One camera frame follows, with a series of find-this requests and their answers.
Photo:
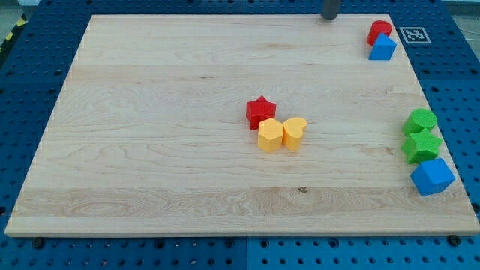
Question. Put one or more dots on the blue triangle block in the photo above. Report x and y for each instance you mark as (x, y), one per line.
(383, 48)

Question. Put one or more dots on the yellow hexagon block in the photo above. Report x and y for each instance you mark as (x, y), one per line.
(270, 135)

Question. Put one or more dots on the red star block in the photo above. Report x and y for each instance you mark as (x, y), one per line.
(259, 110)

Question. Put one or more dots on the yellow heart block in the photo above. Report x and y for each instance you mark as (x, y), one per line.
(294, 132)

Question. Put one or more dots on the light wooden board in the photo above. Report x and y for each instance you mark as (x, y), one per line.
(149, 136)

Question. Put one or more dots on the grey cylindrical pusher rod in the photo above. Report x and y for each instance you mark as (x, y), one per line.
(330, 9)

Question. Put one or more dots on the red cylinder block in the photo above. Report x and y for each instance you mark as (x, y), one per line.
(378, 27)

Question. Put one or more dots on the green cylinder block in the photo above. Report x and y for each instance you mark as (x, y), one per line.
(418, 120)

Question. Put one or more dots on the green star block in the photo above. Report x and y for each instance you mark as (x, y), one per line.
(421, 146)

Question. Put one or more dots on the blue cube block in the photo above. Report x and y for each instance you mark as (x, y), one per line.
(432, 177)

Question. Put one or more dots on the white fiducial marker tag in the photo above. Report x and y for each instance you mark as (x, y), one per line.
(415, 35)

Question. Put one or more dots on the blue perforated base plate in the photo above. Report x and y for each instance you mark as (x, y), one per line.
(31, 78)

